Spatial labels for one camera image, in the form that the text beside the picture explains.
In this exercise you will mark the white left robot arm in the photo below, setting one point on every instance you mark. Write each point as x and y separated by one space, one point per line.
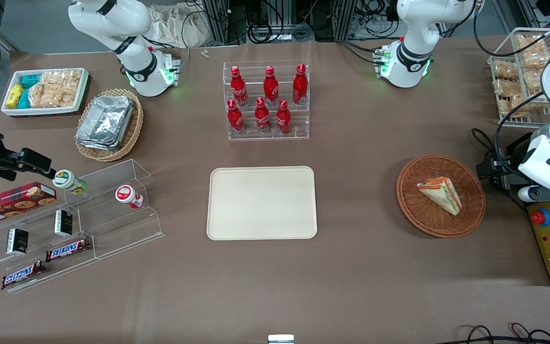
418 28

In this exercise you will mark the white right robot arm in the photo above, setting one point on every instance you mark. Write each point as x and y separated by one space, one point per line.
132 19

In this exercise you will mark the light oval wicker basket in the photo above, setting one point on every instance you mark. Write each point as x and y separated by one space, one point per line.
134 124

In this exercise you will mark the wrapped triangular sandwich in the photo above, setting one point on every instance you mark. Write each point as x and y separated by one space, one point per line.
442 193

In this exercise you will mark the brown round wicker basket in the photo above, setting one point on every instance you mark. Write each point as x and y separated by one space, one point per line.
418 215

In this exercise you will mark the beige plastic tray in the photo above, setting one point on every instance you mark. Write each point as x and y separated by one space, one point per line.
261 203

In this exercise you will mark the red tartan cookie box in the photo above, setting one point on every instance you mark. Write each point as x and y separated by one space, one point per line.
12 203

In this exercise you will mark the green lid white jar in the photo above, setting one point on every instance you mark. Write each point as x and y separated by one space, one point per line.
67 181

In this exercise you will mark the white rectangular snack bin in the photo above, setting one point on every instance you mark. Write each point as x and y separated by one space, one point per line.
7 111

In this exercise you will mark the yellow snack packet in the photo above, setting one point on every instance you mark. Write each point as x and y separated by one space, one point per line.
15 95

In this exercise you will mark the teal snack packet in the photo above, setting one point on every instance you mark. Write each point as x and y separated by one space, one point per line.
24 99
30 80

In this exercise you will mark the clear rice cracker bag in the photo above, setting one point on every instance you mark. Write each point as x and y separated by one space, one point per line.
67 85
41 94

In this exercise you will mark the small black white box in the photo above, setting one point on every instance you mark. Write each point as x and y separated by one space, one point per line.
17 241
63 223

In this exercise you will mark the stacked aluminium foil containers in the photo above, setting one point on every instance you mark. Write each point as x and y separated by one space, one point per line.
105 122

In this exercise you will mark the Snickers chocolate bar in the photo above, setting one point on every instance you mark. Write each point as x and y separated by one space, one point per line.
23 274
68 249

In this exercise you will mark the red lid white jar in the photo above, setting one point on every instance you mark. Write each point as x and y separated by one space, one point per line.
128 195

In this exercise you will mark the bagged fried snack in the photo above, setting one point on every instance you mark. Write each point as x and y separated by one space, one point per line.
504 87
511 106
534 61
530 44
506 70

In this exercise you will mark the clear acrylic stepped shelf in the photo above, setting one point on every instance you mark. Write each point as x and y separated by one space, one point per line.
112 224

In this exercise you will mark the cream cloth bags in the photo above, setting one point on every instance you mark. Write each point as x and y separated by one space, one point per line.
179 24

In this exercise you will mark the small metal connector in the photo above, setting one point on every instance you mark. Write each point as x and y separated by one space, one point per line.
204 53

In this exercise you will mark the red cola bottle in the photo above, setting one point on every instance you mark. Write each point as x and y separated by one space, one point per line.
270 88
283 119
238 88
235 119
262 118
300 86

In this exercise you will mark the clear acrylic bottle rack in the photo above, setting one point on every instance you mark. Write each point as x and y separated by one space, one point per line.
299 122

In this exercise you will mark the small silver white object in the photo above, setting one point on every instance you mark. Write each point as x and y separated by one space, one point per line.
280 339

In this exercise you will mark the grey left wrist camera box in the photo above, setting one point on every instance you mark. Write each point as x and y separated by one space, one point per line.
525 194

